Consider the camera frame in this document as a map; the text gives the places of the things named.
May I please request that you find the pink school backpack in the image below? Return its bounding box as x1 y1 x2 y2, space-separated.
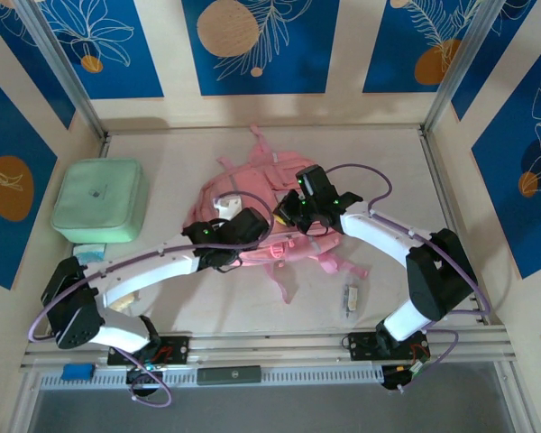
182 124 371 306

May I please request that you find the clear stationery pouch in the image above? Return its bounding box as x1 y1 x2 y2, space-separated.
340 277 366 319

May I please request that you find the blue tissue pack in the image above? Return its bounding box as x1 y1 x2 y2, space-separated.
74 243 105 265

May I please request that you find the mint green square case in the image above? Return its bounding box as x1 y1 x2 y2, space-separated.
50 158 149 244

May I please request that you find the dark grey bar device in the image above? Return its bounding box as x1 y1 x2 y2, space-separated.
197 365 262 386

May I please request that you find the small blue block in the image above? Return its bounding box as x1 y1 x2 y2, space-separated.
61 364 95 380

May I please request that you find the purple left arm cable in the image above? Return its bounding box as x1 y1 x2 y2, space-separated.
29 191 274 407

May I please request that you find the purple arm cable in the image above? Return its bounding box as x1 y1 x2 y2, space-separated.
29 191 274 407
326 162 492 393

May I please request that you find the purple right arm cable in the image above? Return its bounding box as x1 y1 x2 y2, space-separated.
326 162 492 393

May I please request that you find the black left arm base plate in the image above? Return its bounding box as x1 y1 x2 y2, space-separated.
106 336 191 366

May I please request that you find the aluminium front rail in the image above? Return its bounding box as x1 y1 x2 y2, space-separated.
20 331 518 369

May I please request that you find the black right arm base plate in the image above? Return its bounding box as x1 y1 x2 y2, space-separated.
347 331 432 362

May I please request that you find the small controller board with wires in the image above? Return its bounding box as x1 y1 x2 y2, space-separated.
124 364 164 398
381 358 432 393

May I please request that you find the grey slotted cable duct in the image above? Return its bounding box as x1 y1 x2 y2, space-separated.
40 364 384 390

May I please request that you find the aluminium frame post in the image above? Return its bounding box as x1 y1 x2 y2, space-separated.
421 0 510 136
15 0 108 141

